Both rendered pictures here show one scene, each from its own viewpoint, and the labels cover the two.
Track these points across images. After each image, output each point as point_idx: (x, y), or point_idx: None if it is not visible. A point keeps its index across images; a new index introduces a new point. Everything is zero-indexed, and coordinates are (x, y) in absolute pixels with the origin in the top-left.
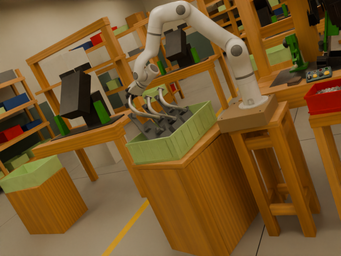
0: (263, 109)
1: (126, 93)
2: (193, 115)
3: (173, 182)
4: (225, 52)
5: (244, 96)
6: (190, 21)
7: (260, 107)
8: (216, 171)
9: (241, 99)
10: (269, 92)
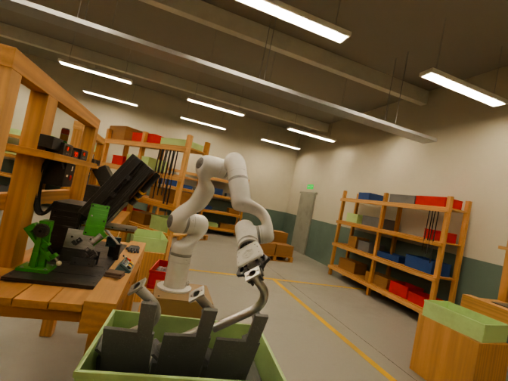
0: (201, 285)
1: (259, 269)
2: (184, 317)
3: None
4: (182, 224)
5: (187, 277)
6: (209, 181)
7: (193, 286)
8: None
9: (116, 302)
10: (122, 286)
